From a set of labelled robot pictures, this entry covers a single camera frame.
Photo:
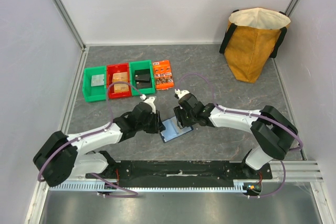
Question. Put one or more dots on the left green bin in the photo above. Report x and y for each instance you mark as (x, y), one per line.
(94, 94)

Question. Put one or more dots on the yellow tote bag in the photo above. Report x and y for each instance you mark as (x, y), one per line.
(252, 37)

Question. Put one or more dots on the right green bin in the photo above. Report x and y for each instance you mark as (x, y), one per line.
(137, 65)

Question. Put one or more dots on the red bin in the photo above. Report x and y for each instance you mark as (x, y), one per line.
(111, 69)

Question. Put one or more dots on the orange blister pack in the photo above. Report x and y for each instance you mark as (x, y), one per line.
(163, 75)

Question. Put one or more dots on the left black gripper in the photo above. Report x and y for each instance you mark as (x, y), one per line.
(157, 126)

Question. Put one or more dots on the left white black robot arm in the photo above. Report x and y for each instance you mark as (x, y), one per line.
(63, 156)

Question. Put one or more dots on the blue card holder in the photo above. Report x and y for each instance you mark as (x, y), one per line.
(173, 130)

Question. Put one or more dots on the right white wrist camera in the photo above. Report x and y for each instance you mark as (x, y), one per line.
(180, 93)

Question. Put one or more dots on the silver card in bin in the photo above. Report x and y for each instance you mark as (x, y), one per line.
(98, 80)

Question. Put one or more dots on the aluminium frame rail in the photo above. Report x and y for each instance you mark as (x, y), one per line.
(286, 171)

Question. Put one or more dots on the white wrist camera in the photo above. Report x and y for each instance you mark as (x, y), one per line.
(180, 93)
(150, 101)

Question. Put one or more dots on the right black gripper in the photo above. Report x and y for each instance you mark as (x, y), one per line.
(179, 116)

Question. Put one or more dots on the lower gold card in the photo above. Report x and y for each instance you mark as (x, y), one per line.
(120, 88)

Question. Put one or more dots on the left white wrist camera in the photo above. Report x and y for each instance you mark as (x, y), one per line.
(150, 101)

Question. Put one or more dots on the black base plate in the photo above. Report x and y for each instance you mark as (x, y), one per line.
(128, 170)

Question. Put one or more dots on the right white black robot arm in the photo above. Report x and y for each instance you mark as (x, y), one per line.
(275, 135)

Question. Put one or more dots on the green bin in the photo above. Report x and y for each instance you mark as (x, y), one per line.
(137, 65)
(94, 94)

